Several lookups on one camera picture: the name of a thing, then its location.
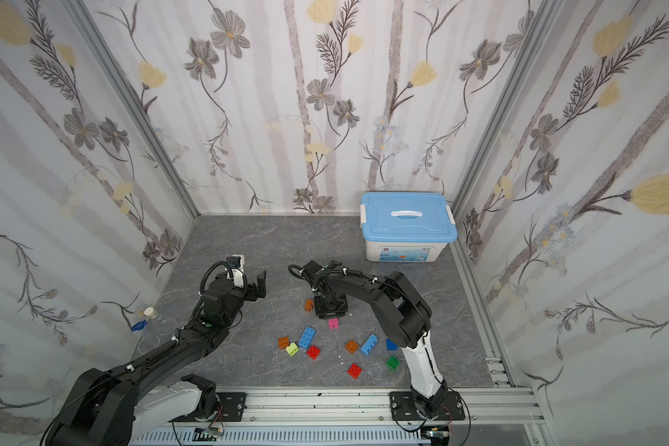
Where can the light blue long lego brick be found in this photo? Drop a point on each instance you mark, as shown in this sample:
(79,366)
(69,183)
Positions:
(306,338)

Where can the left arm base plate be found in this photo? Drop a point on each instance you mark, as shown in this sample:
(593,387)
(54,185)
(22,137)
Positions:
(228,406)

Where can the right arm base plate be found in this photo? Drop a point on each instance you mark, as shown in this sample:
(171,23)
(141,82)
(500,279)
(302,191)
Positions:
(406,406)

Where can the lime green lego brick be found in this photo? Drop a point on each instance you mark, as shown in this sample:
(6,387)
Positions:
(292,349)

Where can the light blue long brick right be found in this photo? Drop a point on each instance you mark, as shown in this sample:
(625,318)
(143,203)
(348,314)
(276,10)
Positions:
(369,344)

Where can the red lego brick left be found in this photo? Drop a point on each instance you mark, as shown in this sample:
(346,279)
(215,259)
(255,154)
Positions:
(313,352)

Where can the orange lego brick centre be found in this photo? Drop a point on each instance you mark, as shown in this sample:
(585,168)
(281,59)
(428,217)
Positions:
(352,346)

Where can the blue small lego brick right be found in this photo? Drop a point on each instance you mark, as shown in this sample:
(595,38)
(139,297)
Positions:
(391,346)

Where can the red lego brick front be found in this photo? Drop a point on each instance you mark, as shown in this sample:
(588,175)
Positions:
(354,371)

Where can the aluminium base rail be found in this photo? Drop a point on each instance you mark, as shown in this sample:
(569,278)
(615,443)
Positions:
(332,406)

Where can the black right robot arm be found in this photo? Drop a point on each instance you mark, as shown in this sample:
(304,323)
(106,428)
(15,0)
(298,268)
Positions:
(401,311)

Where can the red lego brick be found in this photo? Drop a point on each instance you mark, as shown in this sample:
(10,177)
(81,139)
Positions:
(313,352)
(354,371)

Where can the white perforated cable tray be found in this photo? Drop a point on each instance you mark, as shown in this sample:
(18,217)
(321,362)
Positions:
(284,436)

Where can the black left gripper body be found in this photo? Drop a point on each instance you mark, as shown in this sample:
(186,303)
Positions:
(251,288)

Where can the blue lid storage box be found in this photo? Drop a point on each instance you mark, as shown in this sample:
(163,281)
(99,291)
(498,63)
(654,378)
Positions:
(406,227)

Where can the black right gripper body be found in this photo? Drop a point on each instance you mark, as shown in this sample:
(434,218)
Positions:
(331,302)

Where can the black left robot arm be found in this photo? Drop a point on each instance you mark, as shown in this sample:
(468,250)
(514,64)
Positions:
(117,406)

